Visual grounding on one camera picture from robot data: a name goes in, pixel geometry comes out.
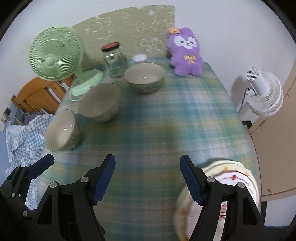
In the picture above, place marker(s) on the cotton swab container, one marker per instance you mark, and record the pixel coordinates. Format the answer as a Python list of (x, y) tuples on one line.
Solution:
[(139, 58)]

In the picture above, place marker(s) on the beige ceramic bowl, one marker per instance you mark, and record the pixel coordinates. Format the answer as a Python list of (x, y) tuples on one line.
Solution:
[(144, 75), (100, 102), (61, 131)]

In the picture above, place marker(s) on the grey striped cloth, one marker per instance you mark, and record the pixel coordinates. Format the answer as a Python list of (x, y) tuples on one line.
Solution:
[(27, 118)]

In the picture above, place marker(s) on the small red flower plate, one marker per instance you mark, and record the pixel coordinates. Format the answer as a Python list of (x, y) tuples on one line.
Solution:
[(227, 178)]

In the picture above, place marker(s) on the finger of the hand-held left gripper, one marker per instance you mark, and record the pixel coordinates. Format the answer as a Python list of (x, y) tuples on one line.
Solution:
[(42, 165)]

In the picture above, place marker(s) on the scalloped yellow floral plate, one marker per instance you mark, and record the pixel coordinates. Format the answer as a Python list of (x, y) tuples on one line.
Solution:
[(182, 217)]

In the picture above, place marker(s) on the wall socket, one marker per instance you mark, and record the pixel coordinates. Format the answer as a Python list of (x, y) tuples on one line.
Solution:
[(6, 114)]

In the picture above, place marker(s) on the purple plush bunny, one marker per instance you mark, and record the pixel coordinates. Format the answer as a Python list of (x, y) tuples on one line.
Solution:
[(185, 55)]

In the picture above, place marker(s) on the checkered bear print blanket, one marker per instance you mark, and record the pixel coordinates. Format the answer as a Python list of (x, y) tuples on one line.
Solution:
[(23, 139)]

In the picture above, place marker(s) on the round yellow floral plate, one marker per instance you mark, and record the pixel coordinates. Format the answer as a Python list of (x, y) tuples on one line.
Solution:
[(251, 178)]

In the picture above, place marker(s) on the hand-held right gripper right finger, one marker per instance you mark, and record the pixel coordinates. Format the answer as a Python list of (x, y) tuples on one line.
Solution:
[(192, 180)]

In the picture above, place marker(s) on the beige door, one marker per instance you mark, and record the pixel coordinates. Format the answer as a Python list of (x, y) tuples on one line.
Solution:
[(277, 150)]

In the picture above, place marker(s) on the plaid tablecloth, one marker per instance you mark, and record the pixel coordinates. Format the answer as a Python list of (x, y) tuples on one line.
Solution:
[(157, 120)]

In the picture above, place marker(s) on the glass jar with dark lid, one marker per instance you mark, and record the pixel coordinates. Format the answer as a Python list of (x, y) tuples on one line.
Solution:
[(115, 64)]

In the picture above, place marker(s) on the green desk fan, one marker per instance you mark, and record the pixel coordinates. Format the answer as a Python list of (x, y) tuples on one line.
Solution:
[(54, 55)]

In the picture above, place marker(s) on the green patterned board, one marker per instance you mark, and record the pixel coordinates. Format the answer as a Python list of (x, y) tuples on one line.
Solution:
[(129, 25)]

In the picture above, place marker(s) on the white standing fan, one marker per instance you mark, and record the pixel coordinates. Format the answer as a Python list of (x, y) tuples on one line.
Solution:
[(266, 95)]

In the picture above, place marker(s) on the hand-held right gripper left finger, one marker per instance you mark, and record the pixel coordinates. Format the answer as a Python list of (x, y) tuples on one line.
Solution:
[(104, 179)]

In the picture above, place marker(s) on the wooden bed headboard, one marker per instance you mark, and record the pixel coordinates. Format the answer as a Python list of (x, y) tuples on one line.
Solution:
[(34, 95)]

